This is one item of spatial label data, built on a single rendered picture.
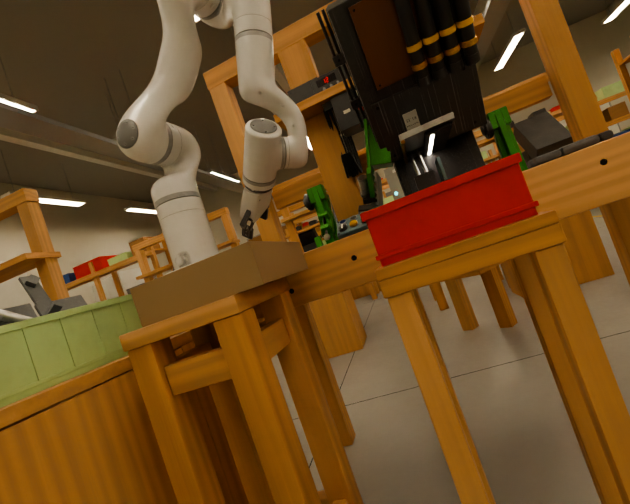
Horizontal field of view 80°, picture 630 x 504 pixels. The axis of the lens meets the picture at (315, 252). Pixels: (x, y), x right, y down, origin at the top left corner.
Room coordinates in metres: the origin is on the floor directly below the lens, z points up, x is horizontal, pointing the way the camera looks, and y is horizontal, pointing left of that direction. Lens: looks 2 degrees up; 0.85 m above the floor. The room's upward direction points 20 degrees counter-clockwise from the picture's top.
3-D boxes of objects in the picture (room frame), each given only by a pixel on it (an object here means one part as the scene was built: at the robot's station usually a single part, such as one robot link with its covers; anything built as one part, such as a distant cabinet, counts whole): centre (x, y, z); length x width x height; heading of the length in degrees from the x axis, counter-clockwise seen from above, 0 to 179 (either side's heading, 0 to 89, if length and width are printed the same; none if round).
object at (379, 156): (1.33, -0.34, 1.17); 0.13 x 0.12 x 0.20; 74
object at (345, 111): (1.60, -0.37, 1.42); 0.17 x 0.12 x 0.15; 74
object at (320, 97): (1.63, -0.49, 1.52); 0.90 x 0.25 x 0.04; 74
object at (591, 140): (1.00, -0.72, 0.91); 0.20 x 0.11 x 0.03; 77
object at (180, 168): (1.02, 0.29, 1.24); 0.19 x 0.12 x 0.24; 159
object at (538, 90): (1.73, -0.52, 1.23); 1.30 x 0.05 x 0.09; 74
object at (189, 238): (0.98, 0.30, 1.03); 0.19 x 0.19 x 0.18
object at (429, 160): (1.48, -0.57, 1.07); 0.30 x 0.18 x 0.34; 74
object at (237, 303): (0.98, 0.30, 0.83); 0.32 x 0.32 x 0.04; 74
